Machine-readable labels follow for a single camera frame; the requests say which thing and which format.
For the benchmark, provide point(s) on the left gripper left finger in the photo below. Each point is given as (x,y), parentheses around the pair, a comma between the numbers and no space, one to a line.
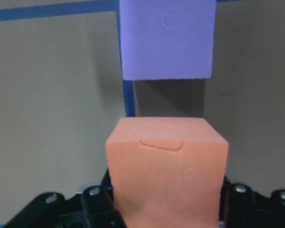
(98,206)

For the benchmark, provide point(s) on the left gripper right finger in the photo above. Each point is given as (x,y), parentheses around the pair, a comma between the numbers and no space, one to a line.
(237,205)

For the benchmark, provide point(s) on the orange foam cube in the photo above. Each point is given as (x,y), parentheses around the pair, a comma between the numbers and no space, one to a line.
(167,172)

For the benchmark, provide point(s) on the brown paper table cover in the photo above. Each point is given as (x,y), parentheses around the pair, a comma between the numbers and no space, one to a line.
(61,94)

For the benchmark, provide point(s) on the purple foam cube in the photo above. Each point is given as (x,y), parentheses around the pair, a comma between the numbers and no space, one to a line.
(167,39)

